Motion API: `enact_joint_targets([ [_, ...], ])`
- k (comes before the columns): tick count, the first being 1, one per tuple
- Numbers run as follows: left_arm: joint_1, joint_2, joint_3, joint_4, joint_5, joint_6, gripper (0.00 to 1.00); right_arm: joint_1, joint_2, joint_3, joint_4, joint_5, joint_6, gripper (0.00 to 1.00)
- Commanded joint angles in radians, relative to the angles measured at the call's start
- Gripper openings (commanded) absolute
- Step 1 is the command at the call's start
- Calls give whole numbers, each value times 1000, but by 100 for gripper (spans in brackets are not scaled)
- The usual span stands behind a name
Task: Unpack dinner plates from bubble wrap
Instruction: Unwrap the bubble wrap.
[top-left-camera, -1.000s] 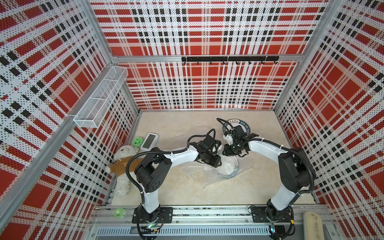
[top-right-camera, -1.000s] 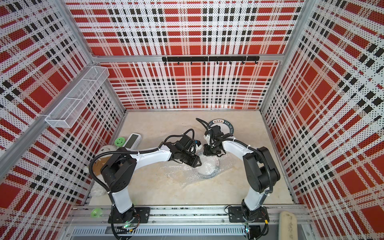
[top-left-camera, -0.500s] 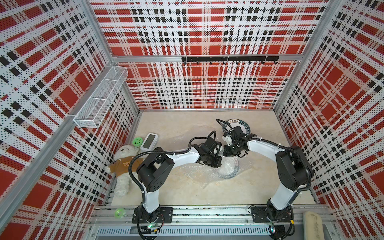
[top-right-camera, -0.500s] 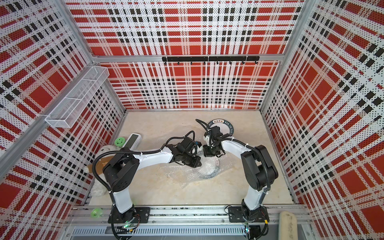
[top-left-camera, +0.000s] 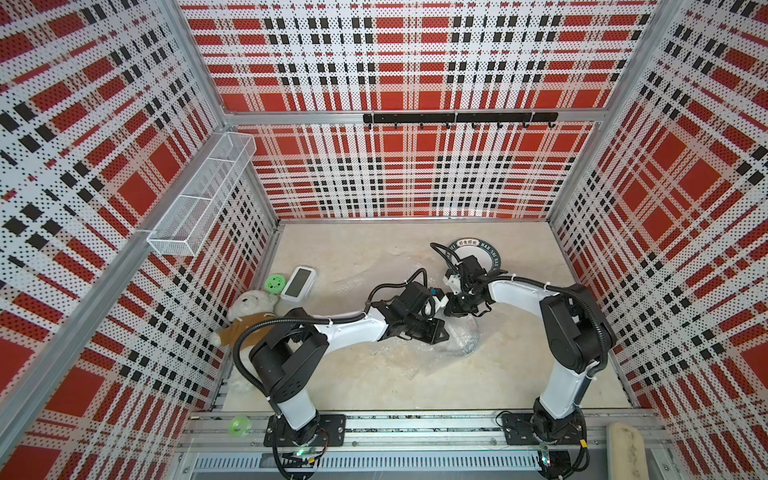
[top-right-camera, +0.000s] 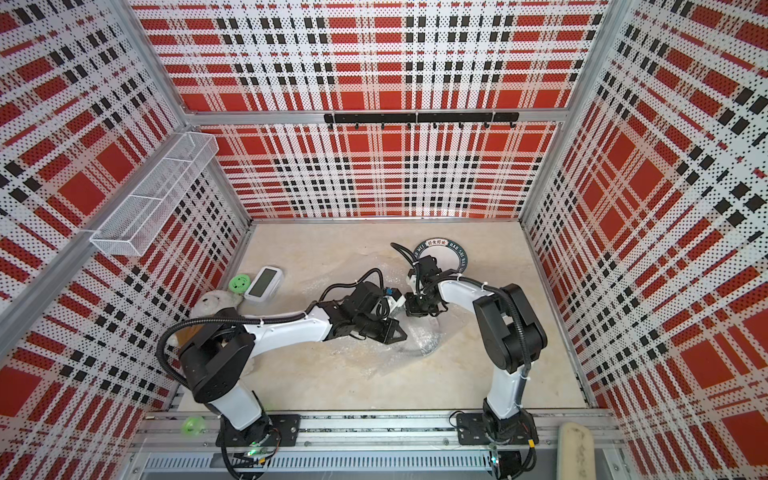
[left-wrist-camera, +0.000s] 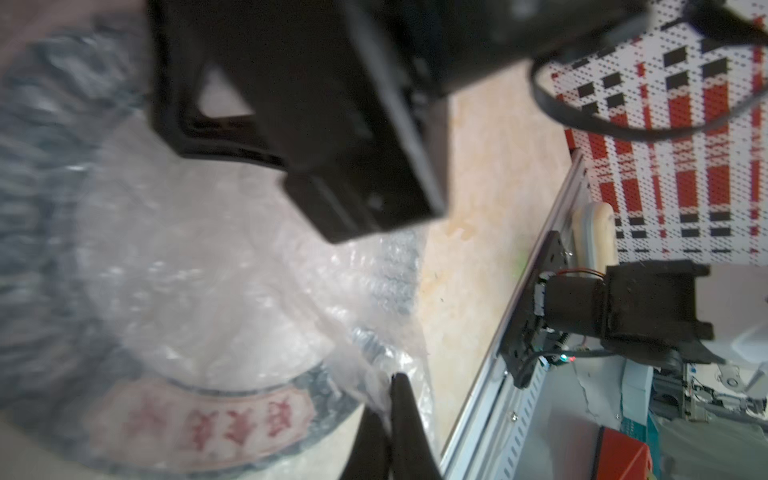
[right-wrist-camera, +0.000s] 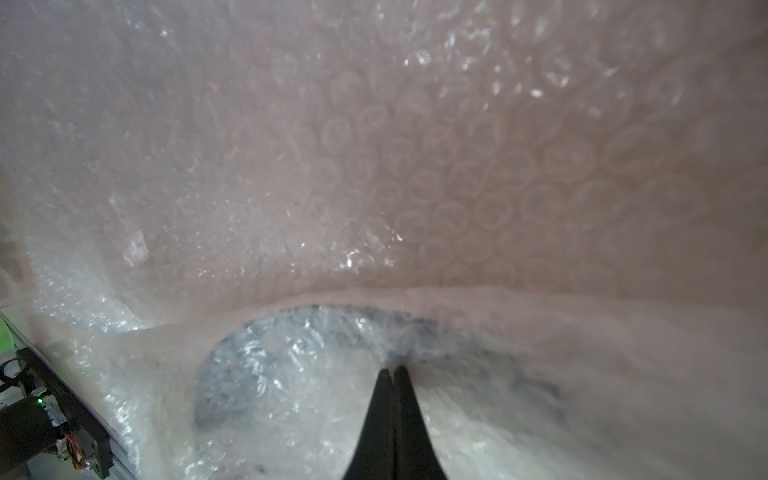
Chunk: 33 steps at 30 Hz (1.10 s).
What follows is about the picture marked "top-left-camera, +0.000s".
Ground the grey rimmed plate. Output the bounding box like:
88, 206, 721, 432
449, 237, 501, 271
443, 317, 480, 357

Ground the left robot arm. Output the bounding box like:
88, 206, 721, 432
233, 281, 449, 436

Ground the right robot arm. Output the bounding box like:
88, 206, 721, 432
443, 255, 616, 444

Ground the white digital clock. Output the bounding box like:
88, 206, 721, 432
280, 266, 317, 304

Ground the green round button toy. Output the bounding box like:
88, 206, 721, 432
264, 274, 287, 295

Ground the white teddy bear toy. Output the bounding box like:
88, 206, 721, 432
209, 290, 279, 348

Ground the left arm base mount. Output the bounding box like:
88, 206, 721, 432
263, 413, 347, 447

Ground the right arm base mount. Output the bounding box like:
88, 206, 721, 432
495, 411, 587, 446

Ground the black hook rail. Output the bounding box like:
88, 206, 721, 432
362, 112, 559, 126

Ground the green knob on rail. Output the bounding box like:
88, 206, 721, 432
228, 416, 252, 438

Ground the white wire mesh basket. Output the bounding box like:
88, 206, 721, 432
148, 132, 255, 257

